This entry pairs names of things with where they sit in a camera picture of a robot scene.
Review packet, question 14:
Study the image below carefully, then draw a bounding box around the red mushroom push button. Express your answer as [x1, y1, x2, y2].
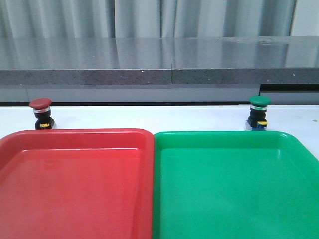
[29, 98, 56, 130]

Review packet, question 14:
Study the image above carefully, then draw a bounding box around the green mushroom push button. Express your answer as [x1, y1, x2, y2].
[245, 95, 271, 131]

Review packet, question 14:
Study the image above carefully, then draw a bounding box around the green plastic tray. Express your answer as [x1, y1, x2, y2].
[152, 131, 319, 239]

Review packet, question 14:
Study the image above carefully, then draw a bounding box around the grey pleated curtain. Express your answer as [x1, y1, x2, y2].
[0, 0, 296, 38]

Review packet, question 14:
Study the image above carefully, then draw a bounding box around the red plastic tray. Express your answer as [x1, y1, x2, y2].
[0, 129, 154, 239]

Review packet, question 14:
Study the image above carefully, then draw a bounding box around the grey stone bench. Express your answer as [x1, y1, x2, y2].
[0, 36, 319, 106]

